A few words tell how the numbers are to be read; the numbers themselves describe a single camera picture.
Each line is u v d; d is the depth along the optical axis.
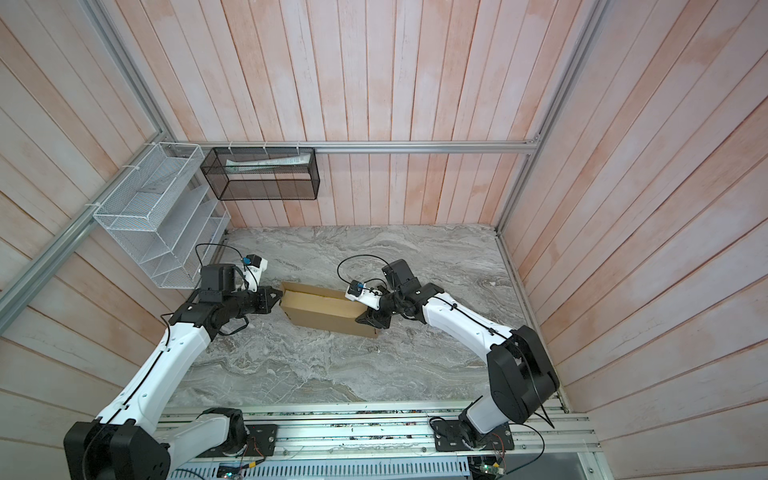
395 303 0.66
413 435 0.76
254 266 0.71
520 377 0.43
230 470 0.72
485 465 0.71
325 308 0.82
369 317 0.73
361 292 0.70
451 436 0.73
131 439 0.38
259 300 0.70
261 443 0.74
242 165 0.90
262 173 1.05
